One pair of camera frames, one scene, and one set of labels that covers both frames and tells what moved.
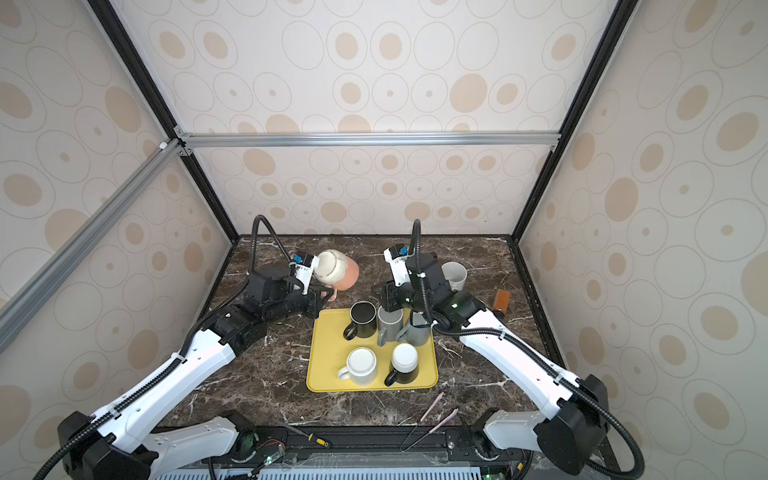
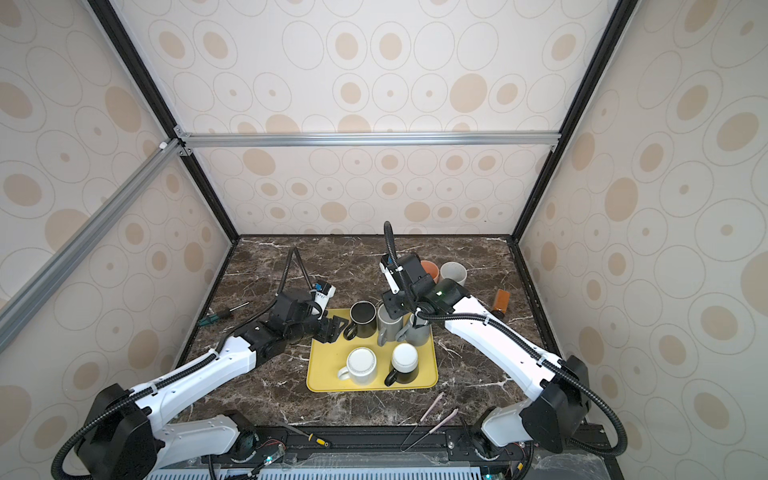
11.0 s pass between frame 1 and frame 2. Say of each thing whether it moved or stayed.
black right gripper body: stayed
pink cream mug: moved
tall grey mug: stayed
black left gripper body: moved
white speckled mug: stayed
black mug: stayed
